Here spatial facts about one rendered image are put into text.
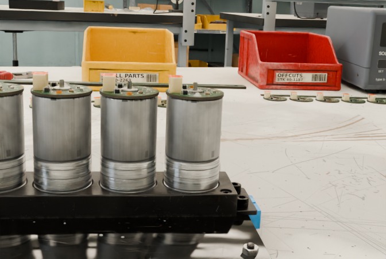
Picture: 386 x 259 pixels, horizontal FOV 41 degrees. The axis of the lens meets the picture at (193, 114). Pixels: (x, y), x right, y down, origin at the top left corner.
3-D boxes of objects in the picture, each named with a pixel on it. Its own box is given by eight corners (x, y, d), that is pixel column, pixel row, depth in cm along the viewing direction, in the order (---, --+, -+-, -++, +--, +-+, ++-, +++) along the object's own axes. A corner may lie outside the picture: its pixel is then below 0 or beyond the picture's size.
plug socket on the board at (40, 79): (51, 91, 21) (51, 74, 21) (30, 90, 21) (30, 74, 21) (54, 87, 22) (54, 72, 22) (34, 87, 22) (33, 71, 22)
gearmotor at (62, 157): (89, 212, 22) (89, 92, 21) (29, 213, 21) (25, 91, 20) (93, 191, 24) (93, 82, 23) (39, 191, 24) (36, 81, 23)
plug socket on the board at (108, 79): (121, 92, 22) (121, 76, 21) (100, 92, 21) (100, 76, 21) (121, 88, 22) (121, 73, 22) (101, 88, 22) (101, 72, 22)
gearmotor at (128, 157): (156, 212, 22) (159, 93, 21) (98, 212, 22) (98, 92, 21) (154, 190, 24) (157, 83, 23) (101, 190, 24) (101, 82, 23)
